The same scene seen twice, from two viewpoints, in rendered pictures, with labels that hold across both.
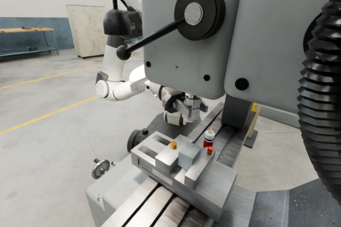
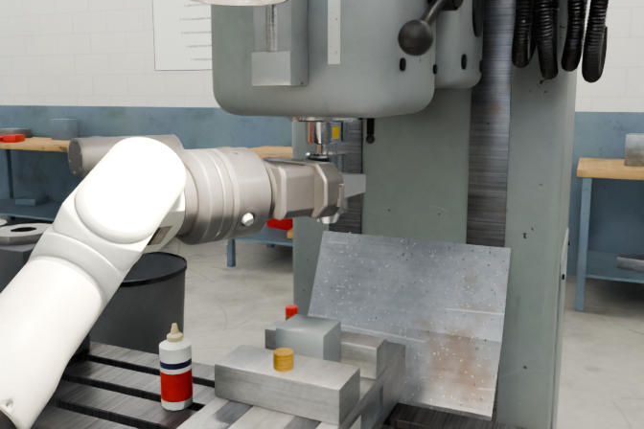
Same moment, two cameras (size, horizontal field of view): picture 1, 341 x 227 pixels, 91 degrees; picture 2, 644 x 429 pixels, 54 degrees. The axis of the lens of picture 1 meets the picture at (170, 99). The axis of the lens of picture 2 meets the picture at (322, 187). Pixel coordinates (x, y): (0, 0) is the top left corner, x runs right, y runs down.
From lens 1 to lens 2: 0.82 m
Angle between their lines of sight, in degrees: 95
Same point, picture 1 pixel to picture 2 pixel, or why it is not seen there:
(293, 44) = (471, 15)
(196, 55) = not seen: hidden behind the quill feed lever
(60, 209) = not seen: outside the picture
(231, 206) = not seen: hidden behind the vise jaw
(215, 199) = (392, 348)
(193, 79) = (427, 77)
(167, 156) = (329, 371)
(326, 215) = (388, 259)
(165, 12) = not seen: outside the picture
